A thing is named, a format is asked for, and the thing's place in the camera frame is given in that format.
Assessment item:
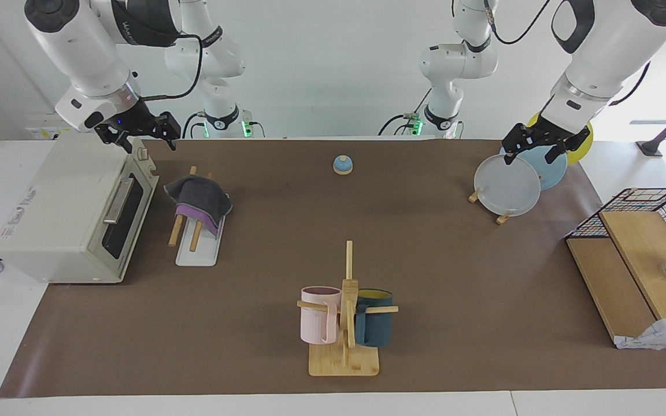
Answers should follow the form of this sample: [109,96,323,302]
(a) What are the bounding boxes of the white towel rack wooden rails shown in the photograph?
[168,166,228,268]

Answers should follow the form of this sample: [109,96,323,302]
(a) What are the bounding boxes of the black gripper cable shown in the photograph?
[139,34,204,100]
[480,0,652,107]

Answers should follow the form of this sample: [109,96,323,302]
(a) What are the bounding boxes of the black arm base cable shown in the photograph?
[182,112,206,139]
[378,87,433,137]

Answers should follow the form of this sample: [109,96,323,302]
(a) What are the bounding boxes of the dark teal mug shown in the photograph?
[355,289,394,348]

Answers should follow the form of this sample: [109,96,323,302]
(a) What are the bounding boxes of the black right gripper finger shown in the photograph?
[95,123,134,154]
[153,113,182,152]

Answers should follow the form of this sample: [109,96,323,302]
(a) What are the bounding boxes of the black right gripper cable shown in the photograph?
[139,34,204,100]

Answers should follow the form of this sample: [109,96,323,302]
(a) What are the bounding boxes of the cream toaster oven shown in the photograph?
[0,134,160,284]

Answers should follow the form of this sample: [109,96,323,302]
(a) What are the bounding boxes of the yellow plate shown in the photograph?
[527,113,594,165]

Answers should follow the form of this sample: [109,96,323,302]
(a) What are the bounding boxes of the pale grey plate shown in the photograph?
[474,154,542,217]

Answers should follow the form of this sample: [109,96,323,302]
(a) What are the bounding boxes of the wooden plate rack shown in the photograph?
[468,190,512,225]

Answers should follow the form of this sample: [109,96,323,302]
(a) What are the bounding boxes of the black wire basket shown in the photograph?
[564,187,666,249]

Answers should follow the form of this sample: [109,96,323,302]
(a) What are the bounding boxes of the light blue plate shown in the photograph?
[499,144,568,191]

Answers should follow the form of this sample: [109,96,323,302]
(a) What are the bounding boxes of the purple and grey towel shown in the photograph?
[164,175,234,237]

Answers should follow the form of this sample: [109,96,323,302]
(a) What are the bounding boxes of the pink mug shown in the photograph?
[301,286,342,345]

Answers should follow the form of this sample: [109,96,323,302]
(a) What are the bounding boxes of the white power strip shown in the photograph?
[24,113,79,140]

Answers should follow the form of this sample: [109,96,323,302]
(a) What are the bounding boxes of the light wooden board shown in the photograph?
[599,211,666,321]

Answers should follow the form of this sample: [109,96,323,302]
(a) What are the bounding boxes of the wooden mug tree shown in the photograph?
[297,240,399,377]

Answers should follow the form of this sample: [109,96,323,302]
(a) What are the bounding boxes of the darker wooden board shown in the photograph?
[566,237,657,341]

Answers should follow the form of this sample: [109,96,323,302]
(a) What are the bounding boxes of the brown table mat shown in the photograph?
[0,139,666,398]

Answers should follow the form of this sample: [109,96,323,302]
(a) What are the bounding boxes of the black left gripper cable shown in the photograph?
[480,0,652,107]

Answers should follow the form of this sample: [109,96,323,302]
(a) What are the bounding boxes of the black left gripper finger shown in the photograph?
[502,123,533,166]
[544,126,591,164]

